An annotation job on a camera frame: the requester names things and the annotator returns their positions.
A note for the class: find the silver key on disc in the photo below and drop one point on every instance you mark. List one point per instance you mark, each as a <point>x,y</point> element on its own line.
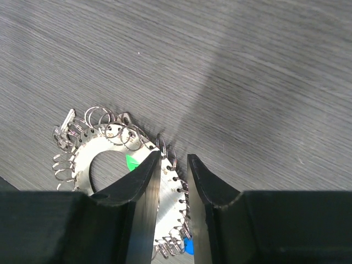
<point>59,132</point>

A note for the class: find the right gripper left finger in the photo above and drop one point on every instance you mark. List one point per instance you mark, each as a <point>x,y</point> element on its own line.
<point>114,225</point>

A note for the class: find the metal key organizer disc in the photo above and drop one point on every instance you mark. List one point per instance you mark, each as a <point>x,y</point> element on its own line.
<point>101,130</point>

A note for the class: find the blue key tag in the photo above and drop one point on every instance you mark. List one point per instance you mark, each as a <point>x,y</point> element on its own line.
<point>188,246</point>

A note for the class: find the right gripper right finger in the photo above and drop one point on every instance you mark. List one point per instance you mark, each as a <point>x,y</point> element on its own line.
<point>266,226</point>

